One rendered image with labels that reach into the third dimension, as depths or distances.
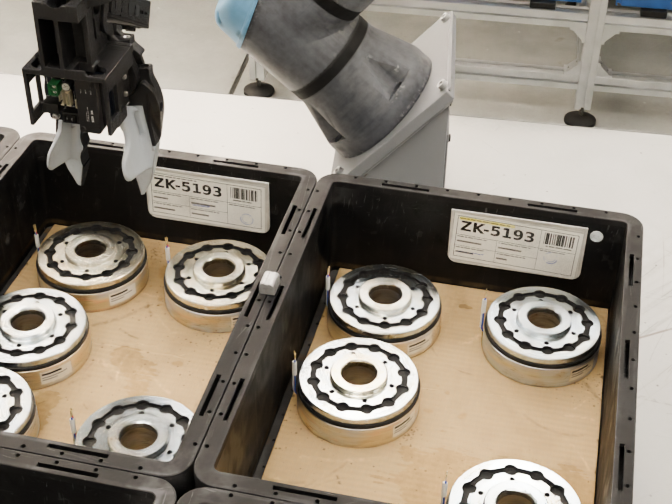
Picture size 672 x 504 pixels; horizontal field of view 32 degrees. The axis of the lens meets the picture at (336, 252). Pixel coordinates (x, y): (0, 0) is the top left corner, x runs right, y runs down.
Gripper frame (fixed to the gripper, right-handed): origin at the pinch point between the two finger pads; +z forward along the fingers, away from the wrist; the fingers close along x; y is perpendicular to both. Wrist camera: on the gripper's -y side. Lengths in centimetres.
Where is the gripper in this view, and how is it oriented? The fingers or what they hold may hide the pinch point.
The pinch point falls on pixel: (113, 172)
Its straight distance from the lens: 109.1
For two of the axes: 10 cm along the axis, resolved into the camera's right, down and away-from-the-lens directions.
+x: 9.7, 1.5, -1.7
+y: -2.2, 5.9, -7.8
